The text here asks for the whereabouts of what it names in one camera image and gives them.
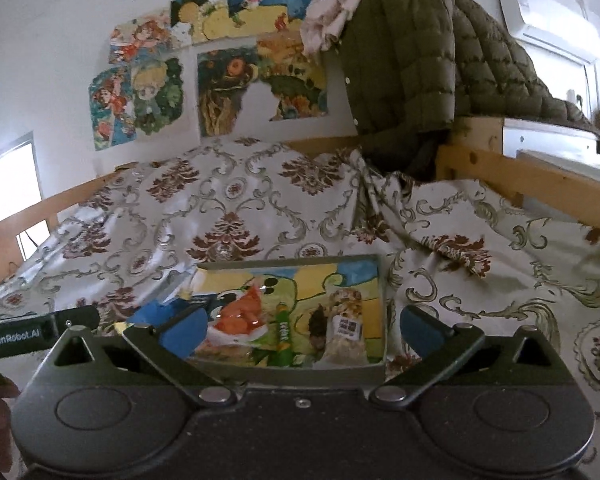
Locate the white cabinet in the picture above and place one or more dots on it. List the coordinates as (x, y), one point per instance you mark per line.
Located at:
(564, 142)

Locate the clear mixed nut snack bag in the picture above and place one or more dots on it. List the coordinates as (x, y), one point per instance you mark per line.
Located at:
(345, 344)

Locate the dark dried fruit packet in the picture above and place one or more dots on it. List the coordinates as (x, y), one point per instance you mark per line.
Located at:
(318, 328)

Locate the anime girl top poster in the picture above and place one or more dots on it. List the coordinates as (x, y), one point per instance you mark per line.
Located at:
(141, 38)

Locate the olive quilted jacket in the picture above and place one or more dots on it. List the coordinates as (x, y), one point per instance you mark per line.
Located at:
(413, 66)

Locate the yellow blue top painting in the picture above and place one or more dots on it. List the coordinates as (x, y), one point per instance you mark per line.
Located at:
(250, 2)

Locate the orange green torn painting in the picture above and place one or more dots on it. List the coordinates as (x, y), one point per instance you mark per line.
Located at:
(270, 80)

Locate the grey tray with painted lining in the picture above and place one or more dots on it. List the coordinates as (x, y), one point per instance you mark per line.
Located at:
(301, 284)

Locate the window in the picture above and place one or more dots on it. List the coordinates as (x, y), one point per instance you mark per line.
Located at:
(20, 189)

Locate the floral patterned bed cover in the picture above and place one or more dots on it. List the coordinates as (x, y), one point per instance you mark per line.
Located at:
(456, 249)

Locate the blue white snack packet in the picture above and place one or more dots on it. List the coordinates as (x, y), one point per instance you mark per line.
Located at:
(209, 305)

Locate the wooden bed frame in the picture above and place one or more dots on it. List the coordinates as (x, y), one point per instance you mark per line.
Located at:
(471, 154)

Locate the white air conditioner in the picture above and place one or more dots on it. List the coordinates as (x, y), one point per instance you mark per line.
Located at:
(550, 25)

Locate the anime girl boy poster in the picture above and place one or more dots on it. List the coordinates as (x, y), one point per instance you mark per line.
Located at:
(133, 103)

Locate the pink floral cloth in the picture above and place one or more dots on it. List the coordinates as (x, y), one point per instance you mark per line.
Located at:
(340, 5)

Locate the orange snack bag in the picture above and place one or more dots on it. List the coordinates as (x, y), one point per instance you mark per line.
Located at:
(242, 321)

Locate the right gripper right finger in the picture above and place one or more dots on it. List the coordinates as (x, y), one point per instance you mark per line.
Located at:
(443, 351)

